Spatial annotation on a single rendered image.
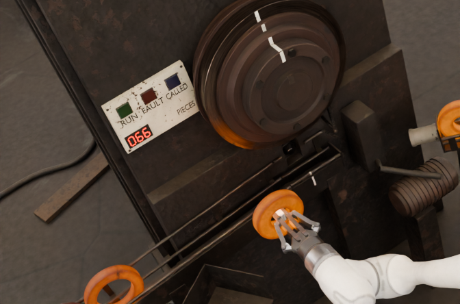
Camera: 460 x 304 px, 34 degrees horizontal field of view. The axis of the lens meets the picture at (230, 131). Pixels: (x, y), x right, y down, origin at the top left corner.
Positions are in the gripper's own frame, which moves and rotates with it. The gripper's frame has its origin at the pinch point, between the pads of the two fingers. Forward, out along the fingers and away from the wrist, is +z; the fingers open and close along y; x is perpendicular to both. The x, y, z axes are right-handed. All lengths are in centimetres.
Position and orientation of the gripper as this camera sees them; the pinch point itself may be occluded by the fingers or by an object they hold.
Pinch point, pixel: (276, 211)
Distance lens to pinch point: 218.7
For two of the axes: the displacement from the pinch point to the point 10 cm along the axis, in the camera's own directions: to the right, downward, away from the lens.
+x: -2.8, -6.9, -6.7
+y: 8.3, -5.2, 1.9
